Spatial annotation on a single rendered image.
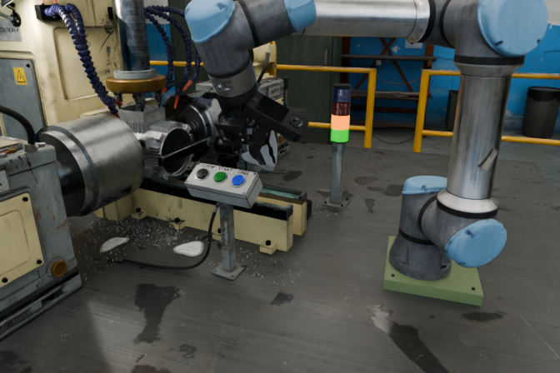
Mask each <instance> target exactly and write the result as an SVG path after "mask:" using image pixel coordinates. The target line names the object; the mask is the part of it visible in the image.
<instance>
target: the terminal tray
mask: <svg viewBox="0 0 560 373"><path fill-rule="evenodd" d="M117 109H118V112H117V113H118V115H119V116H120V119H121V120H122V121H124V122H125V123H126V124H127V125H128V126H129V127H130V128H131V129H132V131H133V132H136V134H137V133H138V134H140V133H142V134H145V133H146V132H147V130H148V125H149V123H151V122H155V121H156V120H164V121H166V115H165V107H158V106H151V105H145V108H144V109H143V112H142V109H141V108H140V107H139V105H137V104H134V105H131V106H127V107H121V109H119V108H117Z"/></svg>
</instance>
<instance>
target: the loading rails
mask: <svg viewBox="0 0 560 373"><path fill-rule="evenodd" d="M191 172H192V170H187V174H188V175H187V174H185V176H183V177H182V178H179V180H176V181H174V183H173V181H165V182H163V183H161V182H155V181H151V180H152V178H149V179H148V178H147V180H146V177H144V178H143V180H142V184H141V186H140V187H139V188H138V189H137V190H136V191H135V192H133V193H132V202H133V209H134V211H132V212H131V217H132V218H135V219H138V220H141V219H143V218H144V217H145V216H150V217H154V218H157V219H161V220H164V221H170V222H169V227H170V228H173V229H176V230H181V229H182V228H184V227H185V226H190V227H193V228H197V229H200V230H204V231H208V228H209V223H210V220H211V217H212V214H213V210H214V208H215V206H216V204H217V202H218V201H212V200H208V199H204V198H200V197H196V196H191V194H190V192H189V191H188V189H187V188H186V187H185V184H184V182H185V181H186V180H187V179H188V177H189V175H190V174H191ZM169 182H170V183H173V184H171V185H170V183H169ZM166 183H167V184H166ZM176 183H177V185H176ZM174 185H176V186H174ZM307 195H308V193H307V192H306V191H299V190H293V189H289V188H285V187H280V186H272V185H267V184H262V190H261V191H260V192H259V194H258V196H257V199H256V201H255V202H254V204H253V205H252V208H246V207H242V206H235V205H233V215H234V236H235V239H238V240H242V241H248V242H251V243H255V244H258V245H260V247H259V248H260V252H264V253H267V254H271V255H272V254H273V253H274V252H275V251H276V250H277V249H278V250H281V251H288V250H289V249H290V247H291V246H292V245H293V234H296V235H299V236H301V235H302V234H303V233H304V232H305V231H306V229H307ZM212 238H213V239H214V240H218V241H221V225H220V209H219V208H218V209H217V213H216V216H215V218H214V221H213V224H212Z"/></svg>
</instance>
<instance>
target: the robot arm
mask: <svg viewBox="0 0 560 373"><path fill-rule="evenodd" d="M185 18H186V21H187V25H188V28H189V30H190V33H191V37H192V40H193V42H195V45H196V47H197V50H198V52H199V55H200V57H201V59H202V62H203V65H204V67H205V68H206V71H207V74H208V76H209V78H210V81H211V83H212V86H213V88H211V89H210V90H209V91H208V92H207V93H208V95H209V96H210V98H214V99H217V100H218V103H219V105H220V108H221V109H222V110H221V112H220V113H219V115H218V119H217V120H216V122H215V123H214V125H215V127H216V128H217V132H218V134H219V136H220V138H221V140H222V143H223V144H228V145H233V146H236V147H241V146H242V145H243V144H246V145H247V149H248V152H245V153H243V154H242V158H243V159H244V160H245V161H247V162H251V163H254V164H257V165H259V166H261V167H262V168H263V169H265V170H266V171H270V172H272V171H273V169H274V167H275V166H276V163H277V155H278V133H279V134H280V135H282V136H284V137H286V138H287V139H289V140H291V141H293V142H298V141H299V140H300V139H301V138H302V136H303V133H304V132H305V131H306V129H307V127H308V123H309V121H308V119H307V118H306V117H303V116H301V115H300V114H298V113H296V112H294V111H293V110H291V109H289V108H287V107H285V106H284V105H282V104H280V103H279V102H276V101H274V100H273V99H272V98H270V97H267V96H266V95H264V94H262V93H260V92H259V91H258V84H257V77H256V73H255V71H254V68H253V64H252V60H251V58H250V56H249V52H248V50H251V49H254V48H256V47H260V46H262V45H265V44H267V43H270V42H273V41H275V40H278V39H279V38H282V37H286V36H288V35H298V36H339V37H405V38H406V39H407V40H408V41H409V42H420V43H427V44H432V45H437V46H441V47H448V48H451V49H455V53H454V60H453V63H454V64H455V65H456V67H457V68H458V69H459V70H460V72H461V77H460V84H459V90H458V97H457V109H456V116H455V122H454V128H453V135H452V148H451V154H450V161H449V168H448V174H447V178H445V177H435V176H418V177H411V178H408V179H407V180H406V181H405V182H404V186H403V191H402V206H401V214H400V222H399V230H398V234H397V236H396V238H395V240H394V242H393V244H392V246H391V248H390V251H389V258H388V260H389V263H390V265H391V266H392V267H393V268H394V269H395V270H396V271H398V272H400V273H401V274H403V275H405V276H408V277H411V278H414V279H418V280H424V281H434V280H439V279H442V278H444V277H446V276H447V275H448V274H449V273H450V271H451V267H452V260H453V261H455V262H456V263H457V264H458V265H460V266H464V267H477V266H482V265H484V264H486V263H488V262H490V261H491V260H492V259H493V258H494V257H496V256H497V255H498V254H499V253H500V252H501V250H502V249H503V247H504V245H505V243H506V240H507V231H506V229H505V228H504V227H503V224H502V223H501V222H500V221H497V214H498V200H497V199H496V198H495V197H494V196H493V195H492V193H493V183H494V178H495V174H496V169H497V164H498V154H499V149H500V144H501V139H502V134H503V125H504V120H505V115H506V110H507V104H508V96H509V91H510V86H511V81H512V75H513V73H514V72H516V71H517V70H518V69H519V68H520V67H522V66H523V64H524V60H525V56H526V54H527V53H530V52H531V51H532V50H533V49H535V48H536V47H537V43H538V42H541V41H542V39H543V37H544V35H545V32H546V30H547V26H548V9H547V5H546V3H545V1H544V0H238V1H235V2H234V1H233V0H192V1H191V2H190V3H189V4H188V5H187V7H186V9H185ZM223 116H224V117H223ZM221 118H222V119H221ZM220 119H221V121H220ZM220 130H222V131H223V134H224V136H225V137H226V139H223V136H222V133H221V132H220Z"/></svg>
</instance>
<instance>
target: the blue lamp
mask: <svg viewBox="0 0 560 373"><path fill-rule="evenodd" d="M351 90H352V89H351V87H350V88H335V87H332V100H333V101H334V102H350V101H351Z"/></svg>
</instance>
